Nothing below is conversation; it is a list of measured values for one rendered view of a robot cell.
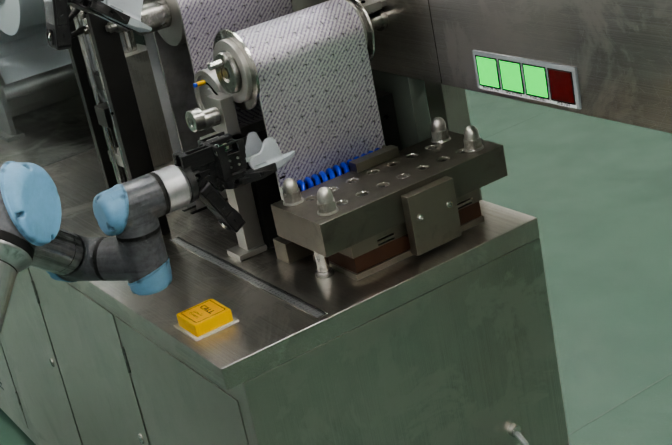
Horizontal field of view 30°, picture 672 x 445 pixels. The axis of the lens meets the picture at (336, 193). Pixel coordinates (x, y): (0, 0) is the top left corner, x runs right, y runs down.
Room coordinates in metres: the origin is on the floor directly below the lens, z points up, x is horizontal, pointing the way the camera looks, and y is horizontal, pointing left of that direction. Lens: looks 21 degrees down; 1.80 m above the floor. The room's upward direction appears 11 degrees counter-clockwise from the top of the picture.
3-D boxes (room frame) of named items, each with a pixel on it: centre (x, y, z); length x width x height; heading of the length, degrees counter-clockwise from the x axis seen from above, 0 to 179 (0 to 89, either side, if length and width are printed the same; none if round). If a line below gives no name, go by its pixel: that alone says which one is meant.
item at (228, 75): (2.14, 0.14, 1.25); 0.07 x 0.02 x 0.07; 30
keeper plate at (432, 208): (2.00, -0.16, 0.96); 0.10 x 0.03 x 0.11; 120
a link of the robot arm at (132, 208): (1.96, 0.34, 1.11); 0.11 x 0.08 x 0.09; 120
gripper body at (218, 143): (2.04, 0.20, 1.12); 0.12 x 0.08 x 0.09; 120
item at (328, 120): (2.16, 0.00, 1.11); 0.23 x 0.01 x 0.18; 120
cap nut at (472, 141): (2.11, -0.26, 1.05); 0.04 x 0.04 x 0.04
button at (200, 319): (1.89, 0.26, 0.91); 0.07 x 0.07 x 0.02; 30
